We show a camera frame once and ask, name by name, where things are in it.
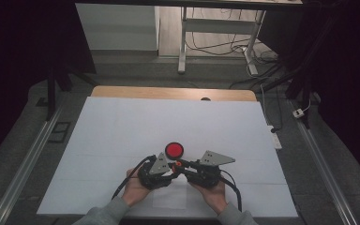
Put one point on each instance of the white power strip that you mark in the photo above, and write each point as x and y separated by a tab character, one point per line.
275	139

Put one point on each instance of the wooden table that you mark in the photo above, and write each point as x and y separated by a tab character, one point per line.
168	92

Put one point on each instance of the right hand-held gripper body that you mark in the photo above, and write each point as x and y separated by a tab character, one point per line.
207	175

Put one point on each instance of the metal stand frame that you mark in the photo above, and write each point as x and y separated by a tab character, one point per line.
218	50

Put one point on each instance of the black floor plates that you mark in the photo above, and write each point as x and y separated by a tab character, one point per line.
59	132

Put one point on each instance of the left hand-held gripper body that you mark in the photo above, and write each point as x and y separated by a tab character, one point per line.
156	175

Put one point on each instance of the large white table cover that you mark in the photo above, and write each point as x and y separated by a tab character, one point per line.
122	125

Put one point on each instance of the round red ink pad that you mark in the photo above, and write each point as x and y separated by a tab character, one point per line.
174	150

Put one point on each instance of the black metal stand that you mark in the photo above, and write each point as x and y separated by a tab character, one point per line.
304	90
51	93

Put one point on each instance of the person's left hand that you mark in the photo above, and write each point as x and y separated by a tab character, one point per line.
136	189

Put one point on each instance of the dark curtain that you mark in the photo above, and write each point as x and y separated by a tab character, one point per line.
350	62
18	47

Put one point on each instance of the white metal desk frame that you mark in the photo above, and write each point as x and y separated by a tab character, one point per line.
218	25

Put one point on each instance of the small white plug adapter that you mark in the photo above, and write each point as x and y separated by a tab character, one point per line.
298	113

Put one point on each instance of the white paper sheet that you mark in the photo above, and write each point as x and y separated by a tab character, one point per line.
170	198

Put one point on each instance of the white cabinet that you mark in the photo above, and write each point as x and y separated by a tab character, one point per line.
115	28

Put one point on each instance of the person's right hand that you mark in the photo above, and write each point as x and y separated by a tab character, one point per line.
212	195

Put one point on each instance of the aluminium floor rail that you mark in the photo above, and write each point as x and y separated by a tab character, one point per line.
25	168
322	162

